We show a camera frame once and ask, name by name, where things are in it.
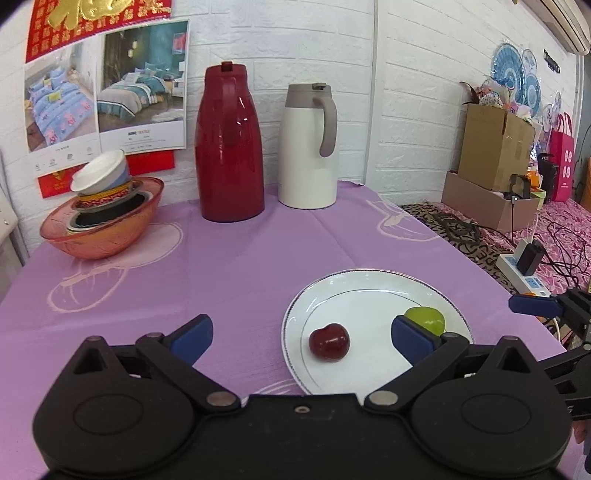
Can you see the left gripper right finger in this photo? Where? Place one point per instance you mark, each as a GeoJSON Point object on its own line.
{"type": "Point", "coordinates": [432, 358]}

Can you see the white thermos jug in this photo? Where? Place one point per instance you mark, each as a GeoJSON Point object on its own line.
{"type": "Point", "coordinates": [308, 148]}

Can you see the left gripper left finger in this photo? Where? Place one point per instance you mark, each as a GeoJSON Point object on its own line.
{"type": "Point", "coordinates": [172, 358]}

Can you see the white round plate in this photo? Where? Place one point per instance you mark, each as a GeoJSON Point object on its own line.
{"type": "Point", "coordinates": [364, 302]}

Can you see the pink gift bag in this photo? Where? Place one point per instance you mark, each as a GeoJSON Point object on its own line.
{"type": "Point", "coordinates": [562, 145]}

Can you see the purple tablecloth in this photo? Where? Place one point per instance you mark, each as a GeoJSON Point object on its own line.
{"type": "Point", "coordinates": [243, 275]}

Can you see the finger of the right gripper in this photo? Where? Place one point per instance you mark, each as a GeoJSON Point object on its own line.
{"type": "Point", "coordinates": [534, 305]}

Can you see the stacked patterned bowls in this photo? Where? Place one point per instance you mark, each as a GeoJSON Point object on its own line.
{"type": "Point", "coordinates": [98, 209]}

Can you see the white air conditioner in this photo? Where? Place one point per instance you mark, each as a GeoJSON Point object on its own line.
{"type": "Point", "coordinates": [568, 20]}

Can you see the green oval fruit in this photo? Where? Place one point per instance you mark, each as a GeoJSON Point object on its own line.
{"type": "Point", "coordinates": [428, 318]}

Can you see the white power strip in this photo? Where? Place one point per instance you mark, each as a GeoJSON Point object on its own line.
{"type": "Point", "coordinates": [532, 284]}

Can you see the flat cardboard box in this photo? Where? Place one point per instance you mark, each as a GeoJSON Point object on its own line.
{"type": "Point", "coordinates": [488, 208]}

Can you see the blue paper fan decoration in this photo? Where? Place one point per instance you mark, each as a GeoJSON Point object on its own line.
{"type": "Point", "coordinates": [517, 70]}

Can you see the red thermos jug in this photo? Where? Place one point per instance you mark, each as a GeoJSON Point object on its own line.
{"type": "Point", "coordinates": [228, 147]}

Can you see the leopard print cloth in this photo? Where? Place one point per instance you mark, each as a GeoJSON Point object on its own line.
{"type": "Point", "coordinates": [481, 245]}

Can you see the tall cardboard box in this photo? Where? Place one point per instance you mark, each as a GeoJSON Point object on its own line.
{"type": "Point", "coordinates": [496, 146]}

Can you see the black power adapter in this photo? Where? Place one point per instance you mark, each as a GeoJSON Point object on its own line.
{"type": "Point", "coordinates": [530, 258]}

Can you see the orange glass bowl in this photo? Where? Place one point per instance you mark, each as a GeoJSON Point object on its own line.
{"type": "Point", "coordinates": [105, 240]}

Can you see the bedding calendar poster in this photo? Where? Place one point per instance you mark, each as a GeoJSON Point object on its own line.
{"type": "Point", "coordinates": [102, 75]}

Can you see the dark red plum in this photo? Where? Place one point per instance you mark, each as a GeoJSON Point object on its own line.
{"type": "Point", "coordinates": [330, 343]}

